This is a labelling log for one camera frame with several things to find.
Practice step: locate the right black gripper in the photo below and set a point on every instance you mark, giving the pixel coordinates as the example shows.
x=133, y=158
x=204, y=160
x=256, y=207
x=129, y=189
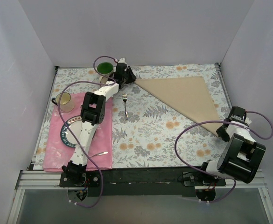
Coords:
x=222, y=131

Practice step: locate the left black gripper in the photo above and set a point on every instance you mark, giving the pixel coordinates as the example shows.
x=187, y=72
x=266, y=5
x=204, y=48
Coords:
x=129, y=74

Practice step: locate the silver fork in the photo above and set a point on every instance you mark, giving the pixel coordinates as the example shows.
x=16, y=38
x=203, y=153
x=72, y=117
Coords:
x=99, y=154
x=124, y=98

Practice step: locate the beige cloth napkin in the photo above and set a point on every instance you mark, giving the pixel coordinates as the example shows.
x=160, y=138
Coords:
x=189, y=96

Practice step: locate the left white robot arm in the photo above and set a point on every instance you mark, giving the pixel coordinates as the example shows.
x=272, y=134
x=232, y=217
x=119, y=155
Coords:
x=92, y=114

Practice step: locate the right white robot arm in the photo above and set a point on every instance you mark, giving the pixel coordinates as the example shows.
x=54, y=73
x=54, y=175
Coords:
x=242, y=155

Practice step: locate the floral mug green inside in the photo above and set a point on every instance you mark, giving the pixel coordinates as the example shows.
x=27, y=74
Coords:
x=106, y=69

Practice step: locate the cream enamel cup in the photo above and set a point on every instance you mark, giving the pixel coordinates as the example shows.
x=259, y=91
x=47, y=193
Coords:
x=66, y=102

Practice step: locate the white plate with blue rim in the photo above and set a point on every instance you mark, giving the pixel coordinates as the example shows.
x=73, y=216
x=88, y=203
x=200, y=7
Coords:
x=74, y=123

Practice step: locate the silver fork on placemat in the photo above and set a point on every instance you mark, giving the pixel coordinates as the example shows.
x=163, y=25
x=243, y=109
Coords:
x=99, y=154

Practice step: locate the pink placemat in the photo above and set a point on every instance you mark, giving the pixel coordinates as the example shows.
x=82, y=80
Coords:
x=57, y=154

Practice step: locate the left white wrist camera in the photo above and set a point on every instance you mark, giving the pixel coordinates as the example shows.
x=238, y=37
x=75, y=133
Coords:
x=121, y=60

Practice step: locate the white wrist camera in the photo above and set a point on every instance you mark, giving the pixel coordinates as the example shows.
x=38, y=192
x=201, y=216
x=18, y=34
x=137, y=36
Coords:
x=121, y=60
x=247, y=121

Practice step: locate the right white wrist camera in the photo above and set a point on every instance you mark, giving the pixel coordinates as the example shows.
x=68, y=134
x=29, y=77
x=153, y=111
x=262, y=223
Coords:
x=247, y=121

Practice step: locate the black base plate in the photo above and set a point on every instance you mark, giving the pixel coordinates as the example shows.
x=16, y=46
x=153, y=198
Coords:
x=179, y=181

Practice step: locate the aluminium frame rail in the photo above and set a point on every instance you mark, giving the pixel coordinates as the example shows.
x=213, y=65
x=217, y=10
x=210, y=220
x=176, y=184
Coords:
x=49, y=180

